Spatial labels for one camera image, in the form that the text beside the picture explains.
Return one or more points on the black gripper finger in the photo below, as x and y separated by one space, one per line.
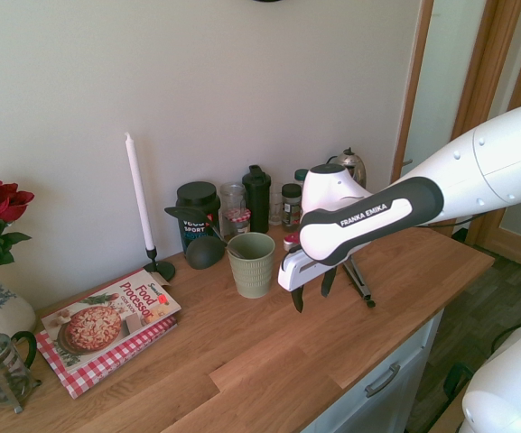
298 301
327 282

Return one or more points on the black ladle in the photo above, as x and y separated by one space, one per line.
188 214

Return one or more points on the red and white wrist camera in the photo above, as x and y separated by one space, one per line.
291 241

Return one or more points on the black protein powder tub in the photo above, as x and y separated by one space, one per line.
197 203

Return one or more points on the green ribbed holder cup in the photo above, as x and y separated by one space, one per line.
252 266

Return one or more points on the Food Processor cookbook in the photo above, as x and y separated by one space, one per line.
106 315

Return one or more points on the black round wall object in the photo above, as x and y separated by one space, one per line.
267 1

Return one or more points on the stainless steel kettle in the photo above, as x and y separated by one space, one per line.
356 167

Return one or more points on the small clear drinking glass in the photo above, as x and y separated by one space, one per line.
277 205

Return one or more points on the white taper candle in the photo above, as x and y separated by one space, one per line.
140 194

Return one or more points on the metal tongs with black tips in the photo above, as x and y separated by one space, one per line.
358 280

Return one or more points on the dark grey ladle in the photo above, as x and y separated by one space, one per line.
205 252

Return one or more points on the black candle holder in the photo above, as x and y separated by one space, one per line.
160 268

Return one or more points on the white cabinet drawer front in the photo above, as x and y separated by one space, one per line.
391 388

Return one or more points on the jar with green lid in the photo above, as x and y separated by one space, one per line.
300 176

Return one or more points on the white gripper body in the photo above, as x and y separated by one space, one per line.
297 270

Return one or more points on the empty clear glass jar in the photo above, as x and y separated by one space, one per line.
233 196

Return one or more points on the jar with red gingham lid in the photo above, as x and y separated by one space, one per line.
237 221

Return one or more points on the red gingham book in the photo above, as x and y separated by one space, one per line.
106 370

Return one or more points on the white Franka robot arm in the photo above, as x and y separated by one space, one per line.
490 158

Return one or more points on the black shaker bottle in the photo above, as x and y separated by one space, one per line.
256 198

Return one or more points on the spice jar with dark lid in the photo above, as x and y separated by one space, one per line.
291 205

